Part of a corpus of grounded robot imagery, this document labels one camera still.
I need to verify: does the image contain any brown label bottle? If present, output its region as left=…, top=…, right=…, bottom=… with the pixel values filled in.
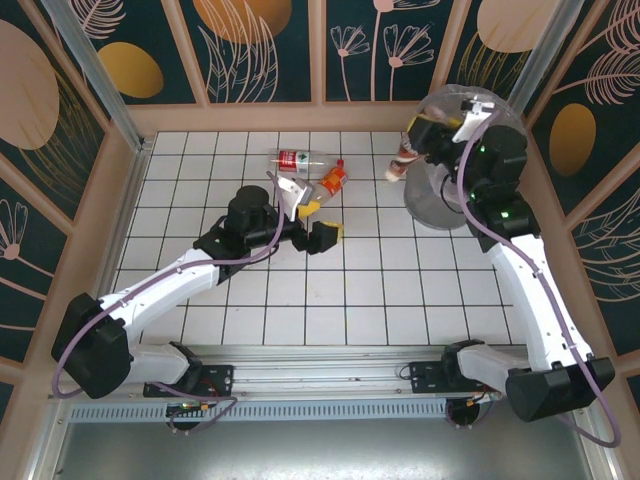
left=383, top=142, right=421, bottom=182

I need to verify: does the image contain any red white label water bottle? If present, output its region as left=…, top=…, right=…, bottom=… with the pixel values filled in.
left=268, top=148, right=334, bottom=175

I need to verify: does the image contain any clear plastic bin liner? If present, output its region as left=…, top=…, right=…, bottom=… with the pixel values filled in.
left=414, top=83, right=527, bottom=211

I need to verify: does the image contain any metal mesh waste bin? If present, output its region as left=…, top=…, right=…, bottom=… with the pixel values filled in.
left=402, top=84, right=527, bottom=231

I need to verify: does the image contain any orange label red cap bottle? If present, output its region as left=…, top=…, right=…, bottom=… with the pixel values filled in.
left=305, top=159, right=349, bottom=210

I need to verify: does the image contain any small circuit board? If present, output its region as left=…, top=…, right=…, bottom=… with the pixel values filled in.
left=166, top=401, right=211, bottom=417

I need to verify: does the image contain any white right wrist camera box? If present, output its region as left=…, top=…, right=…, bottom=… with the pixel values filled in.
left=452, top=98, right=497, bottom=145

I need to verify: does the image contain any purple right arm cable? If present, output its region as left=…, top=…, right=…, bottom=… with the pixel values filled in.
left=447, top=107, right=623, bottom=449

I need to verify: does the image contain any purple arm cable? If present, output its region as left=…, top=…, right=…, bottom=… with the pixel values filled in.
left=52, top=170, right=296, bottom=435
left=447, top=107, right=623, bottom=449

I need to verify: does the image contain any aluminium corner post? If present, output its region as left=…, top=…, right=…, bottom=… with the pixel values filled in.
left=506, top=0, right=574, bottom=120
left=40, top=0, right=154, bottom=154

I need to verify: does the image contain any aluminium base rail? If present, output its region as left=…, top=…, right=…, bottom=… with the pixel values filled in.
left=47, top=343, right=595, bottom=401

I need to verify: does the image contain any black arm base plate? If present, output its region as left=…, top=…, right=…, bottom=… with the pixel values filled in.
left=408, top=359, right=451, bottom=396
left=143, top=363, right=236, bottom=399

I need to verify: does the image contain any perforated metal cable tray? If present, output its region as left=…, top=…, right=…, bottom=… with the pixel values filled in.
left=67, top=399, right=451, bottom=424

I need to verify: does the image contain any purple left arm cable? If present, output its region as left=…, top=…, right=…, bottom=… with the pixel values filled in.
left=52, top=170, right=296, bottom=435

